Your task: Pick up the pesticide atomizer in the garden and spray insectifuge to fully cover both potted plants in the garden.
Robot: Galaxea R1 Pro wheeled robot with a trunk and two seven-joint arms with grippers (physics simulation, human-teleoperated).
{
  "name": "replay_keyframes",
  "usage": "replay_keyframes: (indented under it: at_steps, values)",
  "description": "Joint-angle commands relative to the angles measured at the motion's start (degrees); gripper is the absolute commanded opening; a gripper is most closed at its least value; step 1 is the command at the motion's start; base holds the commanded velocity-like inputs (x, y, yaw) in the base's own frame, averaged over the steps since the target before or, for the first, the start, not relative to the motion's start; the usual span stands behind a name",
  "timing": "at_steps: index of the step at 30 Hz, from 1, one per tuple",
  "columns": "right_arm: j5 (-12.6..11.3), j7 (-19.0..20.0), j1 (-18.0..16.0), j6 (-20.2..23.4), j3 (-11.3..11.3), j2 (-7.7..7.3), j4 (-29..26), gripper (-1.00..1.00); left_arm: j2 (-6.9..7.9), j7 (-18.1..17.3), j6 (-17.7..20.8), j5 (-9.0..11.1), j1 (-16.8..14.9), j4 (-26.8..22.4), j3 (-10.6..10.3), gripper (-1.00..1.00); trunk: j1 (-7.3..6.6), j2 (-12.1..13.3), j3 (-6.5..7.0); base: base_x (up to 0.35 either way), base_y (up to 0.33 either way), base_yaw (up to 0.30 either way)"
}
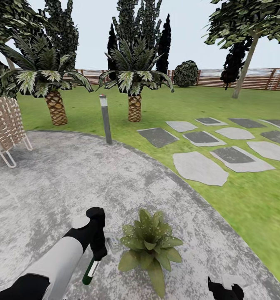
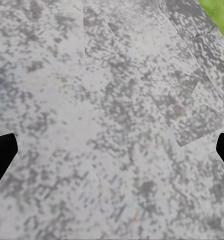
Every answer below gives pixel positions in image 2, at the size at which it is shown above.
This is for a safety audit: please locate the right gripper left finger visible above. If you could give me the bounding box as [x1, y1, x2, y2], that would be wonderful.
[0, 133, 18, 180]

